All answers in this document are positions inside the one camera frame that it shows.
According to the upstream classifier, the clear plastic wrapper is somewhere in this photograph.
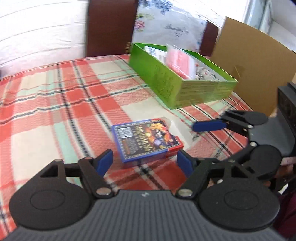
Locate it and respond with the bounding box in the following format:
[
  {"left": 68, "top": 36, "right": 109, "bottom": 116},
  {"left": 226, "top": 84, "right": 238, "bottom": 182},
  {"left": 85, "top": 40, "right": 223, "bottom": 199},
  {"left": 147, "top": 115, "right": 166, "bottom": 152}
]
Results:
[{"left": 166, "top": 117, "right": 198, "bottom": 142}]

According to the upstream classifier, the patterned white packet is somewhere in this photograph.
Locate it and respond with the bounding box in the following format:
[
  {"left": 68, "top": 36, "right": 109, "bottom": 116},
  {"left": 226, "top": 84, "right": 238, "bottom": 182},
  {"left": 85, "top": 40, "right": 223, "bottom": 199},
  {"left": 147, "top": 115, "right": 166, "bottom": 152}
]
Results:
[{"left": 195, "top": 66, "right": 221, "bottom": 81}]

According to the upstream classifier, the white green packet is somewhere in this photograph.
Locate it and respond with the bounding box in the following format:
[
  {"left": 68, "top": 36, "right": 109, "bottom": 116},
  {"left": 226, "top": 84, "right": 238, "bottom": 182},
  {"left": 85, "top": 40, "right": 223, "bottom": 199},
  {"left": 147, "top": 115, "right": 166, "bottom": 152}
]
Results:
[{"left": 144, "top": 45, "right": 168, "bottom": 62}]

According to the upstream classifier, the maroon clothing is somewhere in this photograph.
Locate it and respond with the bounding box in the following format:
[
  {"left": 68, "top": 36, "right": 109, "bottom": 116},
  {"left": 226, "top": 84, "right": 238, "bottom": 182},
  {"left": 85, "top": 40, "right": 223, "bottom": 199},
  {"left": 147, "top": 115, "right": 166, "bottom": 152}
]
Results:
[{"left": 274, "top": 191, "right": 296, "bottom": 241}]

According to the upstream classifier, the blue red card box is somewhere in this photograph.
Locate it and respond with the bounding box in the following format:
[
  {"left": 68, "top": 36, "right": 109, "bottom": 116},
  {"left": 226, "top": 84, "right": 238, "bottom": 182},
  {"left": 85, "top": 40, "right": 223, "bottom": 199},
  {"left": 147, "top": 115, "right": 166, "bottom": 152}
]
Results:
[{"left": 112, "top": 118, "right": 184, "bottom": 163}]

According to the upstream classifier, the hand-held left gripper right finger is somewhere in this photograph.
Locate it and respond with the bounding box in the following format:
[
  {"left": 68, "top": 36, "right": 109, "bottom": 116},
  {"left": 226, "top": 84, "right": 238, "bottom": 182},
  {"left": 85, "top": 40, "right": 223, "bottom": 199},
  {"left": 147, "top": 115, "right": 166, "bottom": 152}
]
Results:
[{"left": 175, "top": 149, "right": 263, "bottom": 198}]

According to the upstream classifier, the window frame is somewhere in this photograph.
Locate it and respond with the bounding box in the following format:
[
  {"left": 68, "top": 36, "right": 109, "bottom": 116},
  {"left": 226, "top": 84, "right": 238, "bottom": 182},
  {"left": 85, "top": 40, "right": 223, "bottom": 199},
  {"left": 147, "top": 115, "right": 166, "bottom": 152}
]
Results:
[{"left": 242, "top": 0, "right": 296, "bottom": 52}]

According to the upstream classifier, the person's right hand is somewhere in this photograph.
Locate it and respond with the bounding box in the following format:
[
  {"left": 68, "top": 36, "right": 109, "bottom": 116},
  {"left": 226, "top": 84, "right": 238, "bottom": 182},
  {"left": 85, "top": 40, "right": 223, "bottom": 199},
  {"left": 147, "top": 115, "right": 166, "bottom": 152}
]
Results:
[{"left": 264, "top": 156, "right": 296, "bottom": 194}]

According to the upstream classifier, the red plaid blanket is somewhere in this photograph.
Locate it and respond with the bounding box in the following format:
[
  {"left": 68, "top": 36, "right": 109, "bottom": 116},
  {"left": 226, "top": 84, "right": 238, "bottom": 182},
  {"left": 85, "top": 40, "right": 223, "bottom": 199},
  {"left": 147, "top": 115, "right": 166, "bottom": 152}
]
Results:
[{"left": 0, "top": 54, "right": 256, "bottom": 233}]

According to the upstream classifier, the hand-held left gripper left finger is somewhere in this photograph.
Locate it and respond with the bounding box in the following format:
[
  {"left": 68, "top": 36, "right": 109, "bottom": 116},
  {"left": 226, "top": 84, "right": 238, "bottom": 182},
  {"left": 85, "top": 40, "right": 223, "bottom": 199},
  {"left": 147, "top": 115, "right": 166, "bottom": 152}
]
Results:
[{"left": 39, "top": 149, "right": 114, "bottom": 199}]

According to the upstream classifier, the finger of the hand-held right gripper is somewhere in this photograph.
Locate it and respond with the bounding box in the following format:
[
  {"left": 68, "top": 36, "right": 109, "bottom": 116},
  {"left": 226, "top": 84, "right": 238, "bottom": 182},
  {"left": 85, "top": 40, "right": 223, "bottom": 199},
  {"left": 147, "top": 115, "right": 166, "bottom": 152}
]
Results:
[
  {"left": 231, "top": 142, "right": 258, "bottom": 164},
  {"left": 193, "top": 111, "right": 254, "bottom": 138}
]

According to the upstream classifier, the brown cardboard sheet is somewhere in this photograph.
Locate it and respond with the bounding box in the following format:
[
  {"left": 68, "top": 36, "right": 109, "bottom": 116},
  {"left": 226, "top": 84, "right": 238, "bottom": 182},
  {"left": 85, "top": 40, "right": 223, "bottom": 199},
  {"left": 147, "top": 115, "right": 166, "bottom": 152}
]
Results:
[{"left": 209, "top": 16, "right": 296, "bottom": 115}]

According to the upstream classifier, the green cardboard box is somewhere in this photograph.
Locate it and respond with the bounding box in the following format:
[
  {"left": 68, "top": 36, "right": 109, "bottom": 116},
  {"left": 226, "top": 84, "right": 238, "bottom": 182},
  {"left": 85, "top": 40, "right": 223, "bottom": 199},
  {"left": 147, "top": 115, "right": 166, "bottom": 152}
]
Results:
[{"left": 129, "top": 43, "right": 239, "bottom": 110}]

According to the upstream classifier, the white floral pillow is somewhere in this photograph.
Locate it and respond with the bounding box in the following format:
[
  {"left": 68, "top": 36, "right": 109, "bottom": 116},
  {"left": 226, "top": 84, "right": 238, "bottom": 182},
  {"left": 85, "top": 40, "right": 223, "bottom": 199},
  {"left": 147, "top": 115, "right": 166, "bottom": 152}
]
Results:
[{"left": 132, "top": 0, "right": 209, "bottom": 53}]

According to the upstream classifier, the red packet in clear bag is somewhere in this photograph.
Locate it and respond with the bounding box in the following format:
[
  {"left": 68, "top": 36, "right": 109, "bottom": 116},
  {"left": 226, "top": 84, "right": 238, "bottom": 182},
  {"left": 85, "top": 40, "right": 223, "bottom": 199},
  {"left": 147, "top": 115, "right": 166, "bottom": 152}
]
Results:
[{"left": 166, "top": 45, "right": 197, "bottom": 80}]

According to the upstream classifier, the dark brown wooden headboard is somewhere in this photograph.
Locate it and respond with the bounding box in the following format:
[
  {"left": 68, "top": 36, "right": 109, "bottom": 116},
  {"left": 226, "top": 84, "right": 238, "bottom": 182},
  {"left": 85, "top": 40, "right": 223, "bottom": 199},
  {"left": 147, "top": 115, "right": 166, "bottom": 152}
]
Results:
[{"left": 86, "top": 0, "right": 219, "bottom": 57}]

